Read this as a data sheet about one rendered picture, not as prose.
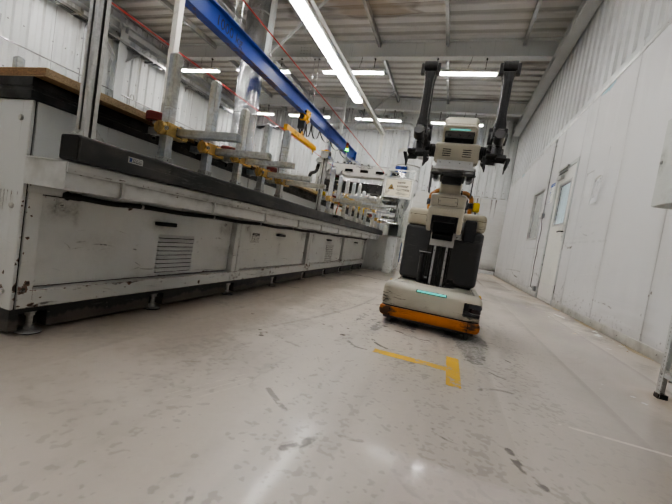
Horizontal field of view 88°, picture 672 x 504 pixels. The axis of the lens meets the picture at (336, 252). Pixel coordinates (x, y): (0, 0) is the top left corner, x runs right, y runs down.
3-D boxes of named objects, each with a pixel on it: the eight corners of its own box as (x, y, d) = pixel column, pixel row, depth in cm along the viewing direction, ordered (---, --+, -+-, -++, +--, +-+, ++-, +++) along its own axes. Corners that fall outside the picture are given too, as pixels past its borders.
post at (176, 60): (168, 175, 142) (184, 56, 140) (161, 173, 139) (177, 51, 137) (161, 174, 144) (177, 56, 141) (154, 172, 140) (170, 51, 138)
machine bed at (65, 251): (362, 268, 602) (370, 218, 597) (3, 340, 117) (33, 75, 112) (325, 261, 623) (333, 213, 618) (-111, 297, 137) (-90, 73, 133)
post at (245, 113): (237, 199, 190) (250, 110, 188) (233, 198, 187) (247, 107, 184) (232, 198, 191) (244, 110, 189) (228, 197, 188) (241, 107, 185)
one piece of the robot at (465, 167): (427, 193, 233) (433, 161, 232) (471, 198, 224) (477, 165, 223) (425, 189, 218) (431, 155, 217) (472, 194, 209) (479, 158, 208)
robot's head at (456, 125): (444, 137, 237) (446, 115, 227) (476, 139, 231) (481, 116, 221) (441, 146, 228) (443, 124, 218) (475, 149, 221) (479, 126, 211)
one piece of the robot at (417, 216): (399, 288, 285) (417, 186, 281) (470, 302, 268) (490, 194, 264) (393, 292, 254) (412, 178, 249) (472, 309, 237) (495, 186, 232)
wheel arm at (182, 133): (240, 145, 137) (242, 134, 136) (235, 143, 133) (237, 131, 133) (153, 138, 150) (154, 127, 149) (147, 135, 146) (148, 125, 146)
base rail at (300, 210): (382, 235, 592) (383, 229, 591) (76, 160, 106) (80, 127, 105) (377, 234, 594) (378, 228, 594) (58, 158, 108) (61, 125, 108)
